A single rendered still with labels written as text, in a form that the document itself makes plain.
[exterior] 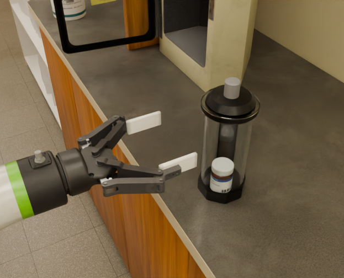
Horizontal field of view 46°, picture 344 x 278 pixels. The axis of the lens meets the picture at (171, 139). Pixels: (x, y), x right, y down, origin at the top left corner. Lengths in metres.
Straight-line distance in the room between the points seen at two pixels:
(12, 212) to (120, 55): 0.86
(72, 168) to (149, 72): 0.69
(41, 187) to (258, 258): 0.41
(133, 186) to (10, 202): 0.18
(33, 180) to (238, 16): 0.70
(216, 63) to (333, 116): 0.35
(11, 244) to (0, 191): 1.47
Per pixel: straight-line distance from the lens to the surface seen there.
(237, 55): 1.16
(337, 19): 1.35
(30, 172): 0.64
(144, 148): 0.98
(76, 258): 1.96
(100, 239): 2.00
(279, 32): 1.55
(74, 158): 0.65
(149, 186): 0.63
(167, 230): 1.02
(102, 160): 0.66
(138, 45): 1.43
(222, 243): 0.80
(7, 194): 0.63
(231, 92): 0.72
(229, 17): 1.09
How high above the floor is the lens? 1.58
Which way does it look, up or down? 39 degrees down
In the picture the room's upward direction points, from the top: straight up
